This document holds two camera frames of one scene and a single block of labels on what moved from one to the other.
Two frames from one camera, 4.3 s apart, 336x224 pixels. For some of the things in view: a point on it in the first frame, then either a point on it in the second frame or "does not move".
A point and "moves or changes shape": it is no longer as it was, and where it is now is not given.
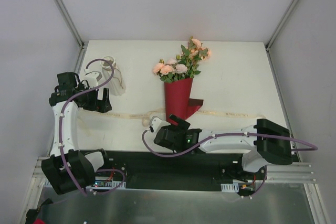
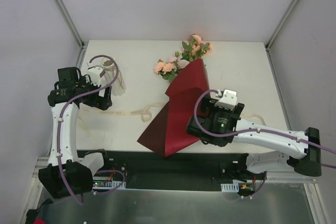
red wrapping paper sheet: [178, 102] moves or changes shape
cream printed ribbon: [139, 115] to [146, 108]
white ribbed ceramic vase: [113, 77] does not move
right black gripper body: [169, 135] to [205, 106]
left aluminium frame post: [65, 11] does not move
